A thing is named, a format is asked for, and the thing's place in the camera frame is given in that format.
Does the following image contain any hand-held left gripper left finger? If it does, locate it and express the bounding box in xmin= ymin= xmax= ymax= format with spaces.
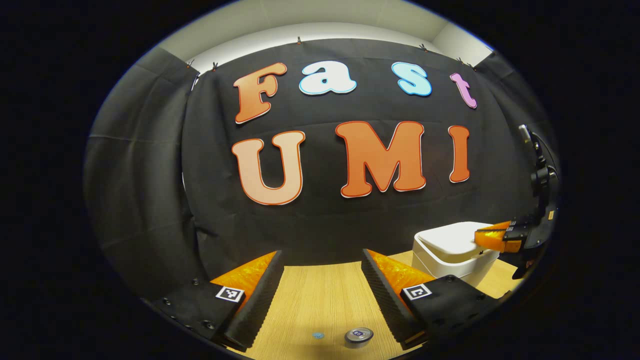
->
xmin=142 ymin=250 xmax=285 ymax=353

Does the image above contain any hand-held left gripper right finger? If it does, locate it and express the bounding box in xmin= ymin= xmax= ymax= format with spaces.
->
xmin=361 ymin=248 xmax=501 ymax=351

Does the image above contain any silver pop can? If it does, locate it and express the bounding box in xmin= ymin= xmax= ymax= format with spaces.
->
xmin=344 ymin=327 xmax=375 ymax=349

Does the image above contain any white desktop garbage bin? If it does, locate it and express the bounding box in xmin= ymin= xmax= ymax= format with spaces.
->
xmin=412 ymin=221 xmax=501 ymax=291

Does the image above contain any wooden desktop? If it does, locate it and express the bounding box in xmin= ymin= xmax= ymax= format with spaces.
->
xmin=235 ymin=250 xmax=526 ymax=360

